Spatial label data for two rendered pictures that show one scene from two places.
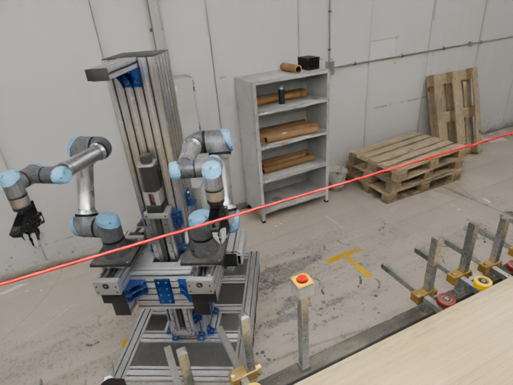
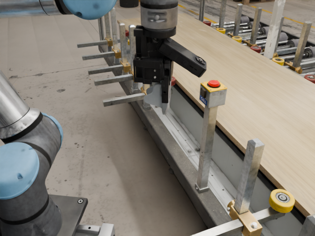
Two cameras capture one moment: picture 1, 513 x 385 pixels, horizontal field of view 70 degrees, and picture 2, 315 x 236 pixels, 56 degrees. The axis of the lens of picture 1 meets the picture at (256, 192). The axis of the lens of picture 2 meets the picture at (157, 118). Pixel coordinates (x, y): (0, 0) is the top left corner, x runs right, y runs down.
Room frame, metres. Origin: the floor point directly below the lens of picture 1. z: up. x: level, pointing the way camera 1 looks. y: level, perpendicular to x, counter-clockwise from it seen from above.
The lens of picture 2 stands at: (1.29, 0.78, 1.70)
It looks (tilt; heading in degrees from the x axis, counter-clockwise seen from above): 33 degrees down; 271
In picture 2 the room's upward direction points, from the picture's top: straight up
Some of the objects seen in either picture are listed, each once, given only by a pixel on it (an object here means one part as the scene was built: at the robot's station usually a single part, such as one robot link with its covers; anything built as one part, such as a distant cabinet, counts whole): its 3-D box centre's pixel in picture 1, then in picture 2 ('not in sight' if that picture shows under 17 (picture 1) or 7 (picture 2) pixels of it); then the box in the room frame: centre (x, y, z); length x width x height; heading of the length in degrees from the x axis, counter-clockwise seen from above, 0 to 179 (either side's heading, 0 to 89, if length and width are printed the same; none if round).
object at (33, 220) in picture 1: (27, 216); not in sight; (1.40, 1.00, 1.46); 0.09 x 0.08 x 0.12; 174
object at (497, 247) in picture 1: (495, 253); (123, 55); (1.59, -1.30, 0.87); 0.03 x 0.03 x 0.48; 23
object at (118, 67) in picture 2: (477, 260); (117, 68); (1.64, -1.24, 0.80); 0.43 x 0.03 x 0.04; 23
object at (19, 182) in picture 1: (13, 184); not in sight; (1.40, 1.00, 1.62); 0.09 x 0.08 x 0.11; 167
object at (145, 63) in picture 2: (217, 210); (155, 54); (1.31, 0.17, 1.46); 0.09 x 0.08 x 0.12; 174
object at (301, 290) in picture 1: (302, 286); (212, 94); (1.12, -0.15, 1.18); 0.07 x 0.07 x 0.08; 23
